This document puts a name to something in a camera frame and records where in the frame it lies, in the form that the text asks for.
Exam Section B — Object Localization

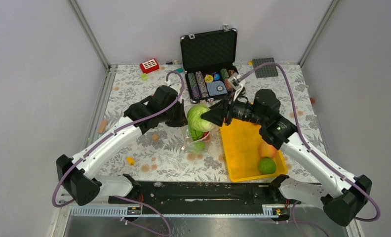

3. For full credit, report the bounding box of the red white toy block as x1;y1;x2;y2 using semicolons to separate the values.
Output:
140;58;160;74

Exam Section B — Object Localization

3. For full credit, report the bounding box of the green toy lime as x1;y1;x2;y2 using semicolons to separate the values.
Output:
192;142;206;153
258;158;277;175

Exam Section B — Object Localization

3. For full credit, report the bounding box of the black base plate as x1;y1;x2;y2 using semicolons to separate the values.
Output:
108;175;295;215

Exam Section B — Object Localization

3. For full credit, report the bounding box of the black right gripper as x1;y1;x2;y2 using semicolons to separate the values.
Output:
201;89;267;127

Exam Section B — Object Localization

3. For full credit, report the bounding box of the black poker chip case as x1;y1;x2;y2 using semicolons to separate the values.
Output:
180;25;238;104

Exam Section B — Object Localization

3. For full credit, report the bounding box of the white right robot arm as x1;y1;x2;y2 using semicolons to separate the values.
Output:
201;89;374;227

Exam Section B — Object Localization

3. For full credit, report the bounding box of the green striped toy watermelon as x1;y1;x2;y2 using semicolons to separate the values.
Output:
188;127;204;141

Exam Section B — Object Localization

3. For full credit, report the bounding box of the green toy cabbage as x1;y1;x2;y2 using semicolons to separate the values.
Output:
187;105;214;132

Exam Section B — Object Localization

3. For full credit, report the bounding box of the red toy pepper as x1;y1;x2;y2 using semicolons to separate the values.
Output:
200;131;211;141

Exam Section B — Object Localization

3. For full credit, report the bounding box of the green toy lime front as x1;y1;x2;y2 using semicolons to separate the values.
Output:
258;158;277;175

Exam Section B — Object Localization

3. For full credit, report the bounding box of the floral table mat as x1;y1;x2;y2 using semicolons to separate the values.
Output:
99;64;325;182

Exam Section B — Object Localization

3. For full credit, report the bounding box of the grey lego baseplate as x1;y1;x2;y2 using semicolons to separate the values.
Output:
252;57;278;78

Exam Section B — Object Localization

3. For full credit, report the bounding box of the small yellow block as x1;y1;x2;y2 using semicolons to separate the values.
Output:
126;157;135;165

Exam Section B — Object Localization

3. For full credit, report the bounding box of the yellow plastic tray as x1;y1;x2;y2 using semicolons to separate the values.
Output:
220;119;288;182

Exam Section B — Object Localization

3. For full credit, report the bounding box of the clear zip top bag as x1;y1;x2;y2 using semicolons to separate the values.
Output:
181;104;214;153

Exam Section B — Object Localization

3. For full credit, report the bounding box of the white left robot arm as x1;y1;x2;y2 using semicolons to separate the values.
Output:
55;85;187;206

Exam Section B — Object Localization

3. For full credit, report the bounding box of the light green small block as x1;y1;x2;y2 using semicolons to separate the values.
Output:
141;73;148;81

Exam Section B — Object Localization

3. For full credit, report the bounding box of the orange toy peach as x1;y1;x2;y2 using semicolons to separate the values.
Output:
258;142;278;158

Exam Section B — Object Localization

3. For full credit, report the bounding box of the wooden cylinder block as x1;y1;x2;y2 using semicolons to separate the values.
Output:
97;119;108;134

